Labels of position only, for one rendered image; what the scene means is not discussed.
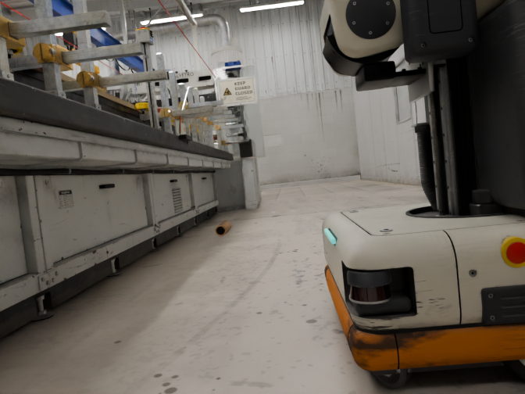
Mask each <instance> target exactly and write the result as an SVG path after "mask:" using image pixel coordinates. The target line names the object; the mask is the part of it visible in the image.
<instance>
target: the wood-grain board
mask: <svg viewBox="0 0 525 394"><path fill-rule="evenodd" d="M18 57H24V56H22V55H20V54H13V56H11V58H18ZM32 70H36V71H37V72H40V73H43V71H41V70H40V68H34V69H32ZM61 78H62V81H63V82H64V81H75V80H76V79H74V78H72V77H69V76H67V75H65V74H64V73H61ZM98 96H100V97H102V98H104V99H107V100H109V101H111V102H114V103H117V104H119V105H122V106H125V107H127V108H129V109H132V110H134V111H137V112H139V113H142V112H141V111H140V110H136V107H135V105H133V104H131V103H129V102H126V101H124V100H122V99H120V98H117V97H115V96H113V95H111V94H108V93H106V92H101V93H98Z"/></svg>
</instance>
